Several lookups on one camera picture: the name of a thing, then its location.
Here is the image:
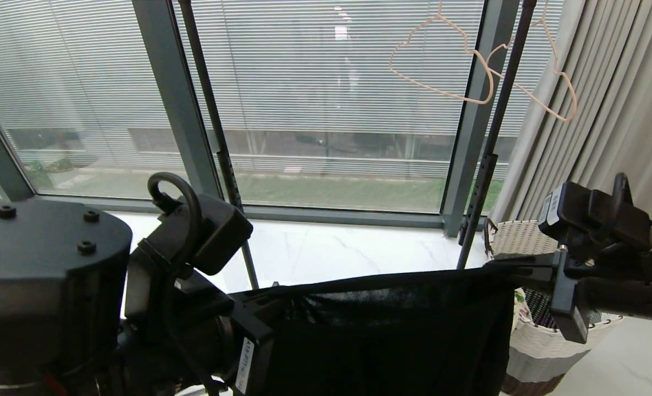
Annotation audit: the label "cream printed garment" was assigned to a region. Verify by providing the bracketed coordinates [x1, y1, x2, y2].
[513, 289, 527, 331]

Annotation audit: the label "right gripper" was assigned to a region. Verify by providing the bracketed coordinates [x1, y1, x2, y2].
[483, 247, 652, 344]

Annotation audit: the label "beige curtain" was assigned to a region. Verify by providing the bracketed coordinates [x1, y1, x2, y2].
[488, 0, 652, 259]

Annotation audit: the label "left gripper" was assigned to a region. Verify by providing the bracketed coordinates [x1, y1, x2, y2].
[112, 273, 274, 396]

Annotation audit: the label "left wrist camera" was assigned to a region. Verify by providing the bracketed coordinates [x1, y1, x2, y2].
[125, 190, 253, 331]

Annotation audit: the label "white laundry basket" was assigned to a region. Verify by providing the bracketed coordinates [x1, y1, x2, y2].
[483, 219, 625, 396]

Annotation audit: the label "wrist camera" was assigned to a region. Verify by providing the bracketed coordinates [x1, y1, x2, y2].
[539, 173, 652, 265]
[125, 190, 253, 331]

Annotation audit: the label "black garment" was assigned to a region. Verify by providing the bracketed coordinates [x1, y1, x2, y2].
[233, 268, 516, 396]

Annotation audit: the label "black cable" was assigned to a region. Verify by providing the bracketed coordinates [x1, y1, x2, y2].
[147, 172, 222, 396]
[611, 172, 652, 255]

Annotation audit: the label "pink clothes hanger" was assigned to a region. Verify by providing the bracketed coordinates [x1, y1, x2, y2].
[388, 0, 494, 106]
[485, 0, 578, 123]

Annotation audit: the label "black clothes rack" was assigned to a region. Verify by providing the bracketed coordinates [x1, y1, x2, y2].
[178, 0, 538, 290]

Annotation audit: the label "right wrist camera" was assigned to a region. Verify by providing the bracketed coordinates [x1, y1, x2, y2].
[539, 173, 652, 265]

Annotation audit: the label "window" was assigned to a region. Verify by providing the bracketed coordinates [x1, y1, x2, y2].
[0, 0, 563, 238]

